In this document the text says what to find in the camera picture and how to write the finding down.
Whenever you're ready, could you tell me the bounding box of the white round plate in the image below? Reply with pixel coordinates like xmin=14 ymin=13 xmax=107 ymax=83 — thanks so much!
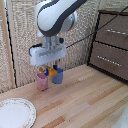
xmin=0 ymin=97 xmax=37 ymax=128

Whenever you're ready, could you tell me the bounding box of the blue plastic cup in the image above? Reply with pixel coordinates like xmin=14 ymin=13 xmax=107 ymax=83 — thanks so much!
xmin=51 ymin=67 xmax=65 ymax=85

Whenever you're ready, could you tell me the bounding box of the dark brown drawer cabinet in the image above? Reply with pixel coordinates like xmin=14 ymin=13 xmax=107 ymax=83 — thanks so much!
xmin=86 ymin=9 xmax=128 ymax=83

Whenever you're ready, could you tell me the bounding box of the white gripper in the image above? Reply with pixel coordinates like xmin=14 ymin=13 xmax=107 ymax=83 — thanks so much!
xmin=29 ymin=44 xmax=67 ymax=71

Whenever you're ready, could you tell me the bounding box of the black cable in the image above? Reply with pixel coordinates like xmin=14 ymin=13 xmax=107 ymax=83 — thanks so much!
xmin=65 ymin=7 xmax=128 ymax=50

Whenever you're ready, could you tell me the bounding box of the pink plastic cup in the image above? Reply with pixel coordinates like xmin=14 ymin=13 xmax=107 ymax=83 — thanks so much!
xmin=36 ymin=72 xmax=50 ymax=92

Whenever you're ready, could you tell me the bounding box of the wooden post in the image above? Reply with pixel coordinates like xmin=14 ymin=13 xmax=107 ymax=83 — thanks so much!
xmin=0 ymin=0 xmax=17 ymax=90

